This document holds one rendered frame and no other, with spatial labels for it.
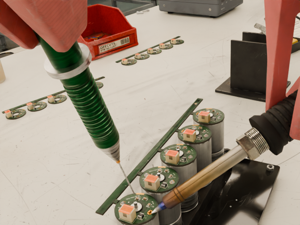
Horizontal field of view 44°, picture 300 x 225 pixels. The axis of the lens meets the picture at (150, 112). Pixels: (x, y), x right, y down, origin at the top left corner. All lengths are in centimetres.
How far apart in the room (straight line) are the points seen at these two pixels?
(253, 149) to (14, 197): 22
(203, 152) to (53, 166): 16
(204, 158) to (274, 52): 10
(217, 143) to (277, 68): 11
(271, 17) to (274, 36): 1
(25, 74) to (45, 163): 26
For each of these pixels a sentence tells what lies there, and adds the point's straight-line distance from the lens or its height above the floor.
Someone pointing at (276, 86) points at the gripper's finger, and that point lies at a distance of 22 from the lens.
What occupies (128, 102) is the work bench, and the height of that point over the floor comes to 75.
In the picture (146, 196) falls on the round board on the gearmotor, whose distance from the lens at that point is 22.
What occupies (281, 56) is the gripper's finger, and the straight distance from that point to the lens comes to 21.
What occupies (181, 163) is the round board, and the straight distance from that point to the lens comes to 25.
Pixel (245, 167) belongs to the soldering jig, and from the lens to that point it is 33.
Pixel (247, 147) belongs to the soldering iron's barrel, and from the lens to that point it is 20.
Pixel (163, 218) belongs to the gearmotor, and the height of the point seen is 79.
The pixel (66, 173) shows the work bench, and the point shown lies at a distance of 36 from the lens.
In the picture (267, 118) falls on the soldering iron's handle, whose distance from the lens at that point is 21.
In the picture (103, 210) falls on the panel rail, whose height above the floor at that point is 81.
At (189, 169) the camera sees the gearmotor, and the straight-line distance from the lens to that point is 25.
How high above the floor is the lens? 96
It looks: 29 degrees down
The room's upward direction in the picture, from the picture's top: 6 degrees counter-clockwise
